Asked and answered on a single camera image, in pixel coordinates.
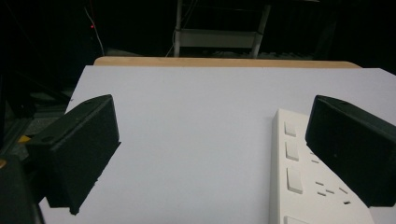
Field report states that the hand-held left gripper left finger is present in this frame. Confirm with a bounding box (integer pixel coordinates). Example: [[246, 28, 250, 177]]
[[23, 93, 121, 217]]

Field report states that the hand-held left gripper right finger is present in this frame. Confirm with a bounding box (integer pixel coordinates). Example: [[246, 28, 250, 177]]
[[304, 94, 396, 208]]

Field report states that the white power strip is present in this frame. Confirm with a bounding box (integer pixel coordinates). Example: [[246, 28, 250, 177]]
[[268, 108, 376, 224]]

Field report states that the metal stand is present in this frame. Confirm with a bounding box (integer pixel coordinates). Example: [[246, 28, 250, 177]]
[[173, 0, 273, 59]]

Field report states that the white cable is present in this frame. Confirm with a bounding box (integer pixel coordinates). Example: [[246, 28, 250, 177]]
[[83, 6, 106, 57]]

